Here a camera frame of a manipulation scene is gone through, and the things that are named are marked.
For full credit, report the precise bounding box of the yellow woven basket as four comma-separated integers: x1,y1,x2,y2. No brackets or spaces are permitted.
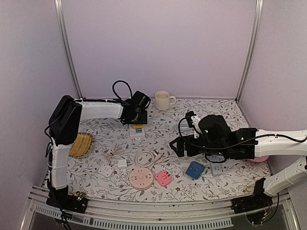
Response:
69,132,94,158

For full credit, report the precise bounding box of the dark blue cube socket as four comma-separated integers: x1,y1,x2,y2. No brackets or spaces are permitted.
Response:
185,161,205,180

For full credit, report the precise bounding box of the cream ceramic mug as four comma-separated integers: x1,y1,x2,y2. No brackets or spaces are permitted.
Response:
154,91,177,111

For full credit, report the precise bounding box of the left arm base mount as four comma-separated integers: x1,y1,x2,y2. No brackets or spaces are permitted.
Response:
46,187,88,214

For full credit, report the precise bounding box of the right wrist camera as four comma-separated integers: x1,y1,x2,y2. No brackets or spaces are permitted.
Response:
185,111,201,138

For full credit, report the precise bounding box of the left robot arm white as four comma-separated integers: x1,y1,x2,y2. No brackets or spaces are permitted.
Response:
44,91,151,208

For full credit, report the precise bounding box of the front aluminium rail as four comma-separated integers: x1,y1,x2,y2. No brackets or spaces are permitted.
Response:
21,183,303,230

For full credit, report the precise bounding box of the pink power cable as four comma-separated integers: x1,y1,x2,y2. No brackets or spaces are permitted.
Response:
133,149,165,172

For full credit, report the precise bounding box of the pink square plug adapter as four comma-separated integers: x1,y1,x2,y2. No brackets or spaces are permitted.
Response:
155,171,173,187

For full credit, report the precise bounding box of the grey blue power strip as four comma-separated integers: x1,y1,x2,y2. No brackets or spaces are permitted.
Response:
208,155,223,176

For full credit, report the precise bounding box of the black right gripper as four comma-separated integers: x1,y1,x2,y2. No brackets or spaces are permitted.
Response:
170,134,227,157

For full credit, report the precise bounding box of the white colourful power strip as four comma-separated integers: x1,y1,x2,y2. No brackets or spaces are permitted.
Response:
129,124,145,139

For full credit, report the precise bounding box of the aluminium frame post right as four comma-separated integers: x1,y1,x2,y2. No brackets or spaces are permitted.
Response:
235,0,264,104

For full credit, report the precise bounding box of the white square plug adapter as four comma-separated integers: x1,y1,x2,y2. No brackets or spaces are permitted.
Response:
99,164,115,178

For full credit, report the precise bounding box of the aluminium frame post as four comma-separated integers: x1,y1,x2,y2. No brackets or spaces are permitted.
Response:
235,0,264,104
54,0,83,98

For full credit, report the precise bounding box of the pink round plate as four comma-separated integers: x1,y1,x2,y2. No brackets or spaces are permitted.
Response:
249,156,269,163

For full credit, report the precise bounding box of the aluminium frame post left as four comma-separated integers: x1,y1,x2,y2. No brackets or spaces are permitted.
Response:
54,0,83,98

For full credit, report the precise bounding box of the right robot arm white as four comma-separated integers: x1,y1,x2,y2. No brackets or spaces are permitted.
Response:
169,112,307,209

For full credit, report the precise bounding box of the small white usb charger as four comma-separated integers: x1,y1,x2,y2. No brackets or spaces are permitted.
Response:
117,159,131,169

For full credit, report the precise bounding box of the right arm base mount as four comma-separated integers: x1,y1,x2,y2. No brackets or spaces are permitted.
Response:
231,178,273,214

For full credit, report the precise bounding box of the pink round power strip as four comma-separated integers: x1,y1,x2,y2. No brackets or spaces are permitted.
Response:
129,168,154,190

